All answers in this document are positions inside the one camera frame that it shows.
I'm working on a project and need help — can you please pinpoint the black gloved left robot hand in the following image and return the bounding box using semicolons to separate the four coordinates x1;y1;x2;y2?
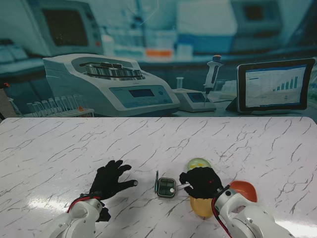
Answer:
89;160;138;200

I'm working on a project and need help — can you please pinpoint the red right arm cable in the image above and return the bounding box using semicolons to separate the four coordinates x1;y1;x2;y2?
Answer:
211;197;233;238

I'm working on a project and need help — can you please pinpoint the dark transparent pill box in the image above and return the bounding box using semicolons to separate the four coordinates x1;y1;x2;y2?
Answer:
155;170;177;199

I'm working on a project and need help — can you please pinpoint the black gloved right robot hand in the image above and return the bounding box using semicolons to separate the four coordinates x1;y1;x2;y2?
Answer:
179;166;223;200

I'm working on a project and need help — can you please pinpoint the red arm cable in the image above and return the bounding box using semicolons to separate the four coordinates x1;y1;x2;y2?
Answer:
66;194;103;214
211;197;233;238

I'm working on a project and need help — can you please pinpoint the orange dish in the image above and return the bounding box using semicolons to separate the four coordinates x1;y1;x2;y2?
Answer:
229;180;258;203

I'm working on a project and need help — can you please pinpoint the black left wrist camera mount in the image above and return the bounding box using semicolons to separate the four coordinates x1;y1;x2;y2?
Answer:
96;207;112;223

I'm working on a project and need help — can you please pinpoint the dark stand with red knob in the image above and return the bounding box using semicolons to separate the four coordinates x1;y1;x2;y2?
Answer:
0;83;16;119

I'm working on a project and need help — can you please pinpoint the green round dish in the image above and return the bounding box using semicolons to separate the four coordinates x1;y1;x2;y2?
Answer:
186;157;213;175

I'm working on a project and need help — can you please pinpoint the yellow round dish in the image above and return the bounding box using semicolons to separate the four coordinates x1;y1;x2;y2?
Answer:
190;195;215;219

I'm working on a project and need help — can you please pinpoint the printed laboratory backdrop poster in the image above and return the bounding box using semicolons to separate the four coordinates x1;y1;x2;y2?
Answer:
0;0;317;118

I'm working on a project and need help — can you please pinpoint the red left arm cable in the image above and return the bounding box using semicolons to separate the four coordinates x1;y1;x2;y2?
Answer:
66;194;103;214

